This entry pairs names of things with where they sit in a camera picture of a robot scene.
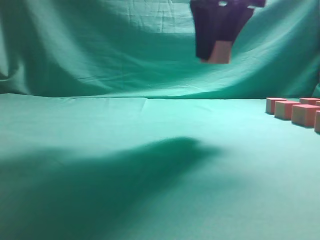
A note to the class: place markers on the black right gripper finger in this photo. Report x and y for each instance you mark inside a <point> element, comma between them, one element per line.
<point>238,15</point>
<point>208,20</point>

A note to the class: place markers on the green cloth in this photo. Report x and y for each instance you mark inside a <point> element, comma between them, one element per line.
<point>112,129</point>

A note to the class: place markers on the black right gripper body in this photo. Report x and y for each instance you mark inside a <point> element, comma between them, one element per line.
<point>247,3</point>

